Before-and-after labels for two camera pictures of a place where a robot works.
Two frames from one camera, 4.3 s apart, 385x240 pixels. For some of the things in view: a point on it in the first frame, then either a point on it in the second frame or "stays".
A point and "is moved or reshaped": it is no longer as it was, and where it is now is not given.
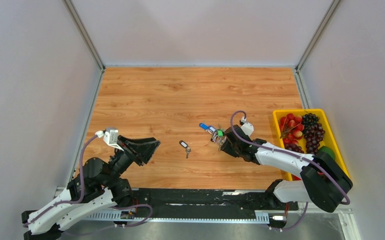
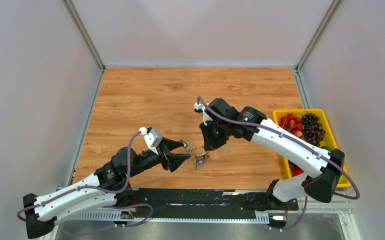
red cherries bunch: [291, 129] stays
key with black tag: [188, 149] stays
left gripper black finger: [145, 148] -> [175, 160]
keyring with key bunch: [218, 137] is moved or reshaped
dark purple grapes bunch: [313, 132] stays
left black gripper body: [129, 151] -> [161, 156]
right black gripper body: [231, 149] -> [216, 134]
